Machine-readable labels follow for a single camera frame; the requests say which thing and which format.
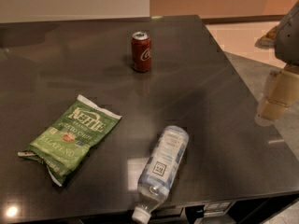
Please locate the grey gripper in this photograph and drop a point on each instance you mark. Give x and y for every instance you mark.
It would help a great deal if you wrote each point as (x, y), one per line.
(289, 37)

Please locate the clear plastic bottle blue label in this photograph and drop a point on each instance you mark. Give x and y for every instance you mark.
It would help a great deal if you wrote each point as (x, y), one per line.
(159, 173)

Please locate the red coke can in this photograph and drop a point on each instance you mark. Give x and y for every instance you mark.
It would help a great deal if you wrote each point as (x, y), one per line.
(141, 51)

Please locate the green Kettle chips bag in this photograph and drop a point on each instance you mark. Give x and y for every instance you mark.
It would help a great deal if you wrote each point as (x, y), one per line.
(64, 145)

